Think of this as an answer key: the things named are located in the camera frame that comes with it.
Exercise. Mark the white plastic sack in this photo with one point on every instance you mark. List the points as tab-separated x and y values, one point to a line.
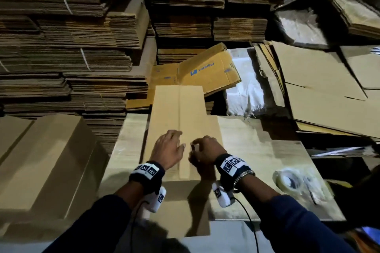
244	87

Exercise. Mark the small metal cutter blade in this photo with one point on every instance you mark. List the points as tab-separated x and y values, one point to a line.
314	190

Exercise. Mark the person's left forearm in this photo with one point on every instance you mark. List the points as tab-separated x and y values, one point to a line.
101	220

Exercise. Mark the person's right hand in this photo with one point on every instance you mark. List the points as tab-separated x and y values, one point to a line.
209	150

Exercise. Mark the clear plastic sheet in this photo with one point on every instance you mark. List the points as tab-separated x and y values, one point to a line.
300	27

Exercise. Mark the black right wrist band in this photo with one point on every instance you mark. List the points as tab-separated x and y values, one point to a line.
234	170

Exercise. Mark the clear tape roll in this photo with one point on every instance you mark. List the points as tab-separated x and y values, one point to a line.
290	180

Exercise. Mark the pile of brown cartons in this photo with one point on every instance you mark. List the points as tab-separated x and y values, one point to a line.
320	84

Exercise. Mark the person's left hand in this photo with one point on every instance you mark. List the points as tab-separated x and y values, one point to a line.
167	150

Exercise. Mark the yellow carton with blue print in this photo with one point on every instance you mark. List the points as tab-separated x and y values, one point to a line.
208	69

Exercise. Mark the blue glowing device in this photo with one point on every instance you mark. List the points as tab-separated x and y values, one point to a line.
371	235

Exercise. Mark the plywood work board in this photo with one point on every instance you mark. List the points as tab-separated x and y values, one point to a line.
261	149

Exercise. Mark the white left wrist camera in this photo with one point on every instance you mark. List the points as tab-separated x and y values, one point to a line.
155	200

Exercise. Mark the person's right forearm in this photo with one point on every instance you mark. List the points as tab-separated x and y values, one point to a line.
297	223

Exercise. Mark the stacks of flat cardboard bundles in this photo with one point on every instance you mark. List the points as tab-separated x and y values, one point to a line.
59	42

